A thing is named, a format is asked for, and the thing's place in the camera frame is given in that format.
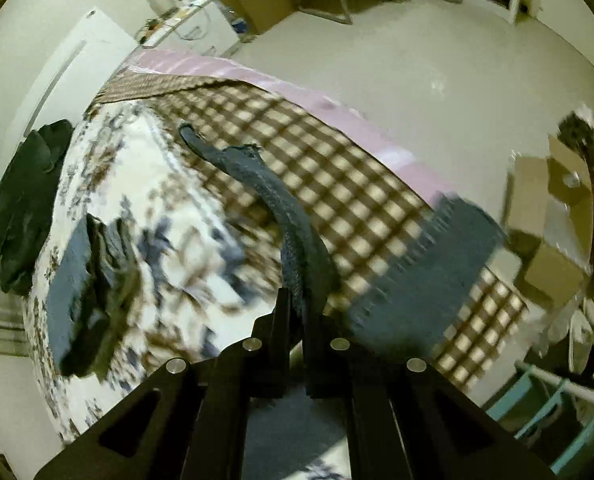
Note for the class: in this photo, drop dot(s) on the dark green folded blanket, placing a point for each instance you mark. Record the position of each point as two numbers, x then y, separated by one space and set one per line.
27 195

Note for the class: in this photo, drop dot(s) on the white round lamp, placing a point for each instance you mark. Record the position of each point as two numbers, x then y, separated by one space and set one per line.
163 8

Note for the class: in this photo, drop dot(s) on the white bedside table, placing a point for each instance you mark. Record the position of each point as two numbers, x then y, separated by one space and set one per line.
198 25

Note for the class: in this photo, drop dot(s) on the floral bed blanket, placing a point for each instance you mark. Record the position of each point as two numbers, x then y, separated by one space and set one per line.
207 249

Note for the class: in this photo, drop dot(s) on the open cardboard box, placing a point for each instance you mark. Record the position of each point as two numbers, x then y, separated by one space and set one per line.
548 215

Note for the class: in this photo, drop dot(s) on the teal drying rack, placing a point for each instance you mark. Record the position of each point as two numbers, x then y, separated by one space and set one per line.
549 415

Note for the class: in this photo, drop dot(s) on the white bed headboard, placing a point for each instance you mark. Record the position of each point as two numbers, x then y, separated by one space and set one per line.
82 63

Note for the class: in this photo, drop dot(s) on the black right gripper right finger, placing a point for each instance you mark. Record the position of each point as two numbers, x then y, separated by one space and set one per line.
341 370

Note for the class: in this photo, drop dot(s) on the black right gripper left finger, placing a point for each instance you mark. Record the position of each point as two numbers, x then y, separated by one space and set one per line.
255 367

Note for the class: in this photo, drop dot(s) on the dark blue denim jeans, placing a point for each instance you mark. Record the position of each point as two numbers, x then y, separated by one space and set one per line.
147 434

